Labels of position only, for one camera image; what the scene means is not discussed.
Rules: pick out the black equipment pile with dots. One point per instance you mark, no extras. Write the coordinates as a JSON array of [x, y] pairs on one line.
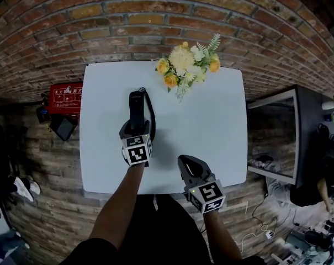
[[313, 241]]

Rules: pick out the dark desk with white frame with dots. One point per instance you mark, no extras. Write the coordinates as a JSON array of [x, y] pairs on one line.
[[307, 126]]

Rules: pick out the red fire equipment box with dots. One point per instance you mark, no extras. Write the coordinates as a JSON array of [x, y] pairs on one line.
[[66, 98]]

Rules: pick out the small box with blue label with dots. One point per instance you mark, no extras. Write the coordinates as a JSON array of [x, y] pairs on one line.
[[43, 114]]

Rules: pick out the yellow and white flower bouquet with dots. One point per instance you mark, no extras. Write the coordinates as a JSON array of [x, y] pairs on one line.
[[187, 65]]

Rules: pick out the white square table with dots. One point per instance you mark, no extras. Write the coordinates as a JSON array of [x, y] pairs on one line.
[[183, 131]]

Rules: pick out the red fire extinguisher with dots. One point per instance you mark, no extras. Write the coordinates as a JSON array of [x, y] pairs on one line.
[[44, 99]]

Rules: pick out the white power strip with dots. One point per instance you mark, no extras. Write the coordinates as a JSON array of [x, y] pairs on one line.
[[269, 234]]

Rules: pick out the person's right forearm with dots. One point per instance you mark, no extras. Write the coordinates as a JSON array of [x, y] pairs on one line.
[[220, 236]]

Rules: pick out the person's black clothing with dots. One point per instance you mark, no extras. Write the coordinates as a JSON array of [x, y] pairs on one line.
[[161, 236]]

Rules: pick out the small blue cup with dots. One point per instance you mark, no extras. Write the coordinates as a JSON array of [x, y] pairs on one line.
[[331, 117]]

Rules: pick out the black tablet case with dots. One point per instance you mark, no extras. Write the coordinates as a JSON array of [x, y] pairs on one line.
[[64, 127]]

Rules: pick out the person's left forearm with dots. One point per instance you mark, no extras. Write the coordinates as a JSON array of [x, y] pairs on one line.
[[119, 203]]

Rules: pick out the small white vase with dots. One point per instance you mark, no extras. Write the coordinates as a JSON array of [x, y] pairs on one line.
[[328, 105]]

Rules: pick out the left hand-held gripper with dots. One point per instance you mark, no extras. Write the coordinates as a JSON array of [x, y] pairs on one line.
[[136, 152]]

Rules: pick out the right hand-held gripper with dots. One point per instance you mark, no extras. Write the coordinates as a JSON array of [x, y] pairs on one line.
[[206, 196]]

